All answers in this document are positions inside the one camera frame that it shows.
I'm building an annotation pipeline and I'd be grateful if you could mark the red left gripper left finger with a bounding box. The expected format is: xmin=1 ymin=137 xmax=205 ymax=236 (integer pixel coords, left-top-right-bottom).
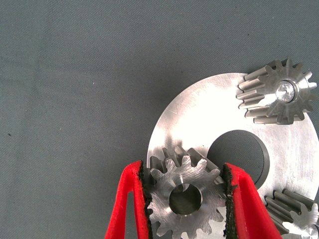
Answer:
xmin=104 ymin=160 xmax=154 ymax=239

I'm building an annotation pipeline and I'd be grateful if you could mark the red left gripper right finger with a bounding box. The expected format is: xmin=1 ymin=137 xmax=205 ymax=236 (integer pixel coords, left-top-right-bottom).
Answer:
xmin=221 ymin=163 xmax=284 ymax=239

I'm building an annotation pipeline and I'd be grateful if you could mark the small steel spur gear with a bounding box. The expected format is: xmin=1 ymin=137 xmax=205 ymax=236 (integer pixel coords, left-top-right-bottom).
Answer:
xmin=236 ymin=58 xmax=319 ymax=125
xmin=264 ymin=188 xmax=319 ymax=237
xmin=146 ymin=145 xmax=226 ymax=239

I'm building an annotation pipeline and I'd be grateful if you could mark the round metal carrier plate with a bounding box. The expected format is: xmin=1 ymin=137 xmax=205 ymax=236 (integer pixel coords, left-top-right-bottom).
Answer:
xmin=147 ymin=73 xmax=319 ymax=239

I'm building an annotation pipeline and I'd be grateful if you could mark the dark grey table cloth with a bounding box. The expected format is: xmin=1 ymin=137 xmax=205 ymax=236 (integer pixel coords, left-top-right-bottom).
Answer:
xmin=0 ymin=0 xmax=319 ymax=239

